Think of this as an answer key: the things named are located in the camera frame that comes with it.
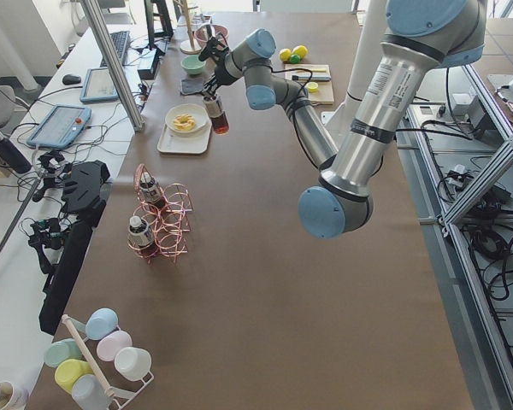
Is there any white plastic cup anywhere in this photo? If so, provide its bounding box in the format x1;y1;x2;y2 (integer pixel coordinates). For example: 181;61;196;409
114;347;152;381

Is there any black camera stand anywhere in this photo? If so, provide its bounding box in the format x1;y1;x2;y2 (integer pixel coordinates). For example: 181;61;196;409
38;160;110;335

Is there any blue teach pendant near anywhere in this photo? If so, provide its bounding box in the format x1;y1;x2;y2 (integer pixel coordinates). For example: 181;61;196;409
27;105;91;149

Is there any yellow plastic cup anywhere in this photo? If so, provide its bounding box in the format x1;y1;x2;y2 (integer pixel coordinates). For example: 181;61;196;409
54;359;93;394

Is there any black water bottle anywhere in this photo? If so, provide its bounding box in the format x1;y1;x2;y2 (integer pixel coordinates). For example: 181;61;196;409
0;131;32;174

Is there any pink ice bowl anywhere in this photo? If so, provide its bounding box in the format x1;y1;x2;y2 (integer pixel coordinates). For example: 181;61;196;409
193;23;229;48

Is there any blue teach pendant far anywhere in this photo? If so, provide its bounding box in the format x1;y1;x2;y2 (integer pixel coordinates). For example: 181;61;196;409
80;67;119;104

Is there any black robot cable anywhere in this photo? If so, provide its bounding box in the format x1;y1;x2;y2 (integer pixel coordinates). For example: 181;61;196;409
268;67;315;103

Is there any yellow lemon rear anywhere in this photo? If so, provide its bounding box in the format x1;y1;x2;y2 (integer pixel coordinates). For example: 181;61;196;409
292;44;309;60

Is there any braided ring bread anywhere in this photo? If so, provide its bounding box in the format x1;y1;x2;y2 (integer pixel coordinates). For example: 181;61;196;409
173;114;197;132

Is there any steel muddler black tip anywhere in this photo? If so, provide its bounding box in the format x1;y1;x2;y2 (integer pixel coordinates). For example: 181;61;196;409
291;73;331;82

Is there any tea bottle white cap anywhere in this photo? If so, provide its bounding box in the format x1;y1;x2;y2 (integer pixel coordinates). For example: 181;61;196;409
203;95;229;134

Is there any green ceramic bowl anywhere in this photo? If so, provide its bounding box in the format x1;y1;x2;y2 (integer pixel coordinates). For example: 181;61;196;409
180;55;206;75

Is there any wooden cutting board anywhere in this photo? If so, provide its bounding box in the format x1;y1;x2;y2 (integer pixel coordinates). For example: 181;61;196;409
284;64;334;105

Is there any aluminium frame post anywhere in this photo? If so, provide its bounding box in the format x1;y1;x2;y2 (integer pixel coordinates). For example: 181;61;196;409
80;0;144;132

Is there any tea bottle lower middle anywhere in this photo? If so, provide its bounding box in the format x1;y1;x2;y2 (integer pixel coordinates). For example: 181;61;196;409
139;172;166;209

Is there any cream plastic tray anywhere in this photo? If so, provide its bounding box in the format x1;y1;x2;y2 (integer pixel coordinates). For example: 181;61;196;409
156;119;211;155

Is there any blue teach pendant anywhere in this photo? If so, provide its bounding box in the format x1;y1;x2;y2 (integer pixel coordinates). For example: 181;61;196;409
80;67;119;104
27;105;91;149

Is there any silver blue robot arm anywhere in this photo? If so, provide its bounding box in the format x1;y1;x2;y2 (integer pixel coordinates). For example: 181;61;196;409
199;1;486;238

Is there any tea bottle lower outer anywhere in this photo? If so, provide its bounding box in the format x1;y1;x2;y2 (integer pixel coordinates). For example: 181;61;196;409
127;215;156;258

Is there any black computer mouse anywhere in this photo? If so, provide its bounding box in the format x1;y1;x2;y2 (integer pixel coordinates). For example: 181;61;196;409
62;74;81;85

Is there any yellow lemon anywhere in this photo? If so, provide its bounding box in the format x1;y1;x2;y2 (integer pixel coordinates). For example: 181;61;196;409
292;44;309;60
279;48;292;62

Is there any green plastic cup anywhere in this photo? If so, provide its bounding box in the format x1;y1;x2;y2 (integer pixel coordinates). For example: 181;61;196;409
44;338;83;368

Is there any half lemon slice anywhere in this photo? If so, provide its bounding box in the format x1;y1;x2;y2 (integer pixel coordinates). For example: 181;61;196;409
305;82;319;93

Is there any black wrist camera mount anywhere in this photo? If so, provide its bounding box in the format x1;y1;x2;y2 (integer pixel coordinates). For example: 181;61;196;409
198;36;230;64

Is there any white cup rack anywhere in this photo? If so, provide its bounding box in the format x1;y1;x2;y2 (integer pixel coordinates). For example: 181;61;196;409
61;314;155;409

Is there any grey plastic cup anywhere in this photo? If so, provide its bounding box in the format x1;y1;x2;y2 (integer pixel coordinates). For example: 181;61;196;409
71;374;112;410

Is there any yellow lemon front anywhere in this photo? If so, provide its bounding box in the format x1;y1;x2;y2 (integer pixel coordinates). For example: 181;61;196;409
279;48;292;62

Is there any copper wire bottle rack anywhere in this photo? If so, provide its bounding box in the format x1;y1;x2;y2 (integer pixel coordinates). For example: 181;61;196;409
127;164;193;261

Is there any green lime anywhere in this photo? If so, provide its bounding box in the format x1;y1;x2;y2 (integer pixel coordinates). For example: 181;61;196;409
288;54;302;64

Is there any blue plastic cup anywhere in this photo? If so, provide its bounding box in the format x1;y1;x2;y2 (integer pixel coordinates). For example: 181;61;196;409
85;307;119;340

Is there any black keyboard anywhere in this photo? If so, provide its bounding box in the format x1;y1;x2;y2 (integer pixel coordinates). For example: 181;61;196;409
110;31;130;66

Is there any grey folded cloth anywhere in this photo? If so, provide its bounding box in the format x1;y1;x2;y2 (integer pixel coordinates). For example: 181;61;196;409
180;78;204;96

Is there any wooden cup tree stand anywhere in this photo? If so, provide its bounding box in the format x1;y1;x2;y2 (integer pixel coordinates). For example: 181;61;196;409
174;0;202;55

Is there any pink plastic cup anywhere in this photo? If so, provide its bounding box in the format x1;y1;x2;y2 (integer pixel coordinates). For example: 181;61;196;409
96;330;133;362

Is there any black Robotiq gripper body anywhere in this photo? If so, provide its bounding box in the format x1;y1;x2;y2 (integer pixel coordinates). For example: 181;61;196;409
206;50;233;87

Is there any cream round plate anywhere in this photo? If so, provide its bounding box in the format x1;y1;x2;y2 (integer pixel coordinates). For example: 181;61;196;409
165;103;209;135

